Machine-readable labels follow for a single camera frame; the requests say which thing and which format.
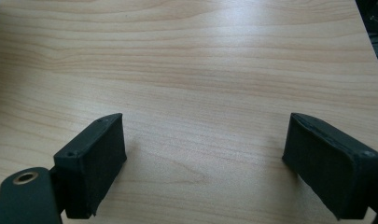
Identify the dark equipment beside table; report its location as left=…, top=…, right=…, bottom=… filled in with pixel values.
left=355, top=0, right=378, bottom=81

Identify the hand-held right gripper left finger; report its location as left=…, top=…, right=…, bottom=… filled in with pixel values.
left=52, top=112, right=128, bottom=219

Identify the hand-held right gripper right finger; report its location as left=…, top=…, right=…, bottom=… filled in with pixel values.
left=281, top=112, right=378, bottom=221

